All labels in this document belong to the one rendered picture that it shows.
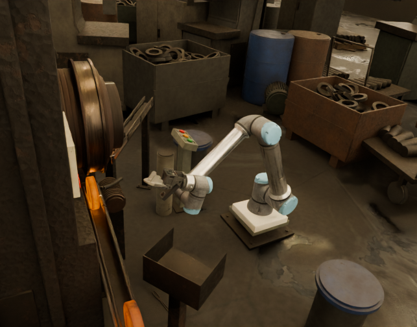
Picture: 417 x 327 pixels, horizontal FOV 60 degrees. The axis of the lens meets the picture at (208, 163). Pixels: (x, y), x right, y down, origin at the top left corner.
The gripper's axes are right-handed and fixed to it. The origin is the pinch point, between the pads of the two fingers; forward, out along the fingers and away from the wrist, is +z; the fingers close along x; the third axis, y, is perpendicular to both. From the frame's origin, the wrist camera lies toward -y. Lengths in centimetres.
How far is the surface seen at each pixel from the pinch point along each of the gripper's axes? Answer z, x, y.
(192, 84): -115, -204, 9
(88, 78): 40, 10, 46
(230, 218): -96, -38, -46
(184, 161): -55, -63, -16
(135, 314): 24, 73, -5
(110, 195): 5.4, -24.3, -25.2
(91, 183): 26.4, 2.8, -2.5
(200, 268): -14, 48, -12
